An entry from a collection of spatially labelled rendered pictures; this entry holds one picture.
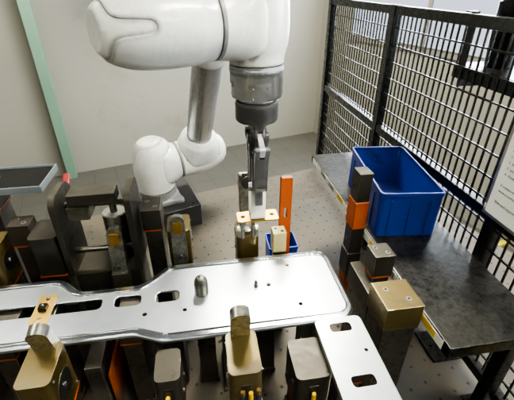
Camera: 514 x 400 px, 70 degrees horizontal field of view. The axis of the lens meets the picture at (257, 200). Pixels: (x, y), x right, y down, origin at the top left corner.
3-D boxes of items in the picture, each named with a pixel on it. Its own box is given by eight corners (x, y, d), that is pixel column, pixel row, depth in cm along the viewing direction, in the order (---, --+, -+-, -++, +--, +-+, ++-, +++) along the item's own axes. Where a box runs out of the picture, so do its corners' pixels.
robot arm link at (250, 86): (231, 70, 56) (232, 108, 59) (289, 67, 57) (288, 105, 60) (226, 59, 64) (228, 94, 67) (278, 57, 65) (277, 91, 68)
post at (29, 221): (51, 337, 110) (5, 227, 89) (56, 325, 114) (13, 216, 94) (69, 335, 110) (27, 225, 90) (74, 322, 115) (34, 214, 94)
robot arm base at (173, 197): (125, 194, 164) (123, 183, 161) (174, 182, 172) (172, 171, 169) (132, 216, 151) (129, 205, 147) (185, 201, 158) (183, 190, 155)
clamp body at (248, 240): (239, 331, 112) (235, 236, 94) (235, 306, 121) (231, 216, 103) (259, 328, 113) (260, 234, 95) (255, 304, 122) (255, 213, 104)
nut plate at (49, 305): (46, 324, 77) (44, 320, 76) (27, 326, 76) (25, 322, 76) (59, 294, 84) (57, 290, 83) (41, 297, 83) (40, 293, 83)
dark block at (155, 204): (161, 326, 113) (139, 211, 92) (163, 309, 119) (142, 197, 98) (178, 325, 114) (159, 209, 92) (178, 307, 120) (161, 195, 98)
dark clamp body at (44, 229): (66, 346, 108) (24, 240, 88) (76, 315, 118) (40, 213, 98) (92, 343, 109) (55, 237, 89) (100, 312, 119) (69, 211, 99)
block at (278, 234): (270, 332, 112) (273, 233, 93) (268, 323, 114) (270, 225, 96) (281, 330, 112) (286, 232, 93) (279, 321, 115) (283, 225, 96)
